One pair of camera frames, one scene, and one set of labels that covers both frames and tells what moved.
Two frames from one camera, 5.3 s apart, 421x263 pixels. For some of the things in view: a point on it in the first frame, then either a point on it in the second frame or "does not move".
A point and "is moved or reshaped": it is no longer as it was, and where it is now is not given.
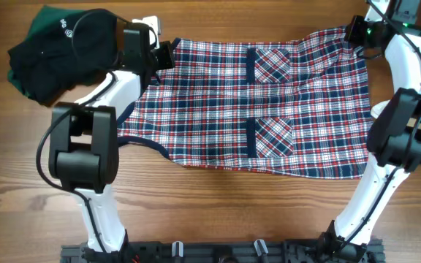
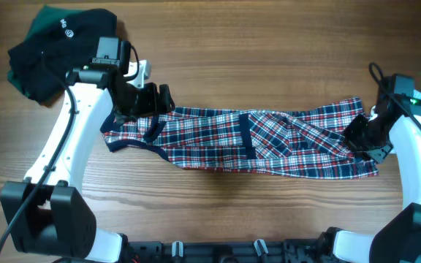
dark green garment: x=46 y=17 does not move
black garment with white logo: x=76 y=50 does not move
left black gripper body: x=161 y=58 to x=142 y=102
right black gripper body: x=359 y=31 to x=368 y=138
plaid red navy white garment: x=296 y=104 is moved or reshaped
